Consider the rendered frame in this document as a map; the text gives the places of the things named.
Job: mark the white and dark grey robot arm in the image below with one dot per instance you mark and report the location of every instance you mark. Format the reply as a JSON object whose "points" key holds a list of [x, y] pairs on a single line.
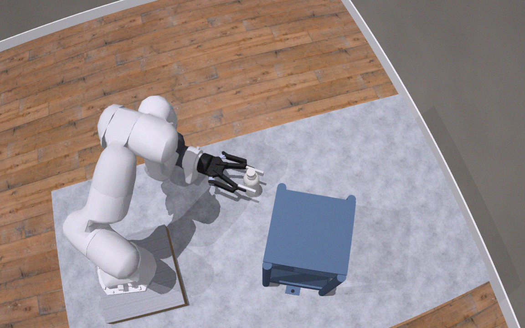
{"points": [[150, 133]]}

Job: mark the grey bottle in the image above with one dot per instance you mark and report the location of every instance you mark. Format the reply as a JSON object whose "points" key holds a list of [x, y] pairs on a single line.
{"points": [[251, 180]]}

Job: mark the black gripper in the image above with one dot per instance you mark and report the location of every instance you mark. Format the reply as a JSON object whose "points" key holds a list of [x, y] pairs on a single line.
{"points": [[214, 166]]}

